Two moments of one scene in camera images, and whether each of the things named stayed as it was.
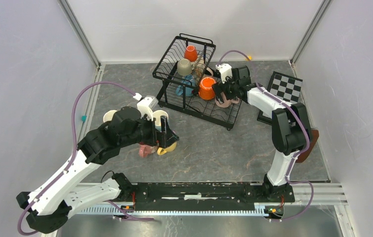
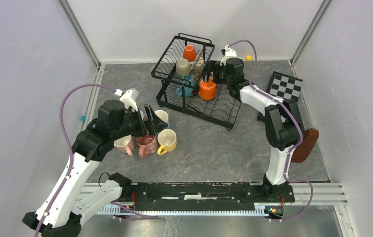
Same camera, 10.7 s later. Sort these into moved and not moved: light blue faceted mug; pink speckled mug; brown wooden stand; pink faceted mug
Moved: pink faceted mug
Not moved: brown wooden stand; light blue faceted mug; pink speckled mug
